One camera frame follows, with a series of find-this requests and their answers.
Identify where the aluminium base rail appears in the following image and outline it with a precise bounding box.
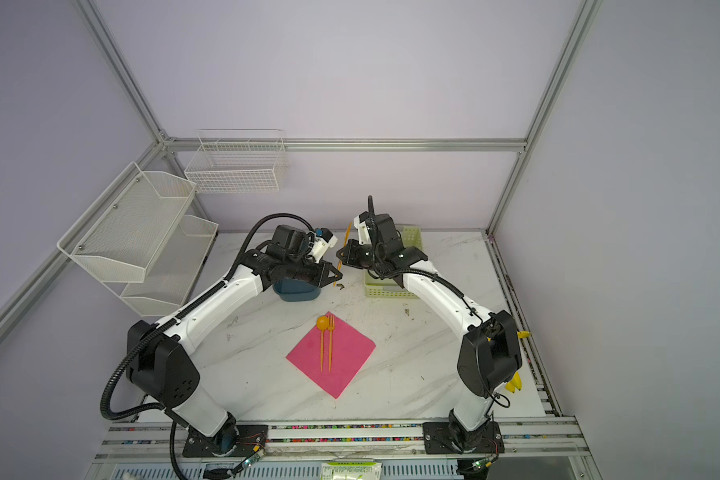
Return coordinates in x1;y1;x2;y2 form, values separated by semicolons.
86;417;601;479

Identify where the yellow bananas bunch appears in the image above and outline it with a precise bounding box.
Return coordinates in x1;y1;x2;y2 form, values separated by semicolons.
505;331;531;393

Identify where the green white label box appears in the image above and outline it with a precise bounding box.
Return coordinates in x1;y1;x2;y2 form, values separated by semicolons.
319;461;383;480

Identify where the white wire basket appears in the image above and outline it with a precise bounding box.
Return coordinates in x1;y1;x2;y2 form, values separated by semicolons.
184;129;289;194

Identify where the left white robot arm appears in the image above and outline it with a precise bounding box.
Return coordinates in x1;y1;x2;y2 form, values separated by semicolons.
124;225;341;454

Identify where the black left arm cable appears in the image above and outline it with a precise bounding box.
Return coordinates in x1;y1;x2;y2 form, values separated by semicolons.
99;212;316;480

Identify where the white perforated metal shelf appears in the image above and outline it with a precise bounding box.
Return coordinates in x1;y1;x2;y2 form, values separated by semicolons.
57;163;218;317

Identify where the pink paper napkin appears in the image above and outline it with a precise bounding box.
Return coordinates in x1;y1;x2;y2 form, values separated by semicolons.
286;312;376;399

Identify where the aluminium frame profile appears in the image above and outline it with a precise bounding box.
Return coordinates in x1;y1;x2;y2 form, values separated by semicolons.
0;1;601;349

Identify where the light green plastic basket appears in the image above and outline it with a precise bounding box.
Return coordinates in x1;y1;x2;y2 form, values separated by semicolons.
364;225;423;299

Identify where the yellow plastic fork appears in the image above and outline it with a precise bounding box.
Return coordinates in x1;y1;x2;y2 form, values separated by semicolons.
327;314;336;372

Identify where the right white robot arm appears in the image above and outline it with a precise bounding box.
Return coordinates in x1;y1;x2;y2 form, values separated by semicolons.
337;210;523;453

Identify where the yellow plastic knife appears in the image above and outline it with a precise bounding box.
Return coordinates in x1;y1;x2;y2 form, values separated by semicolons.
337;222;353;270

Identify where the teal plastic oval tub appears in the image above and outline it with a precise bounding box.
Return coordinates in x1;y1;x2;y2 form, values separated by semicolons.
273;279;321;302

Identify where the yellow plastic spoon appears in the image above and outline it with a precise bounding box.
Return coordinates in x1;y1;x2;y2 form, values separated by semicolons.
316;315;330;371

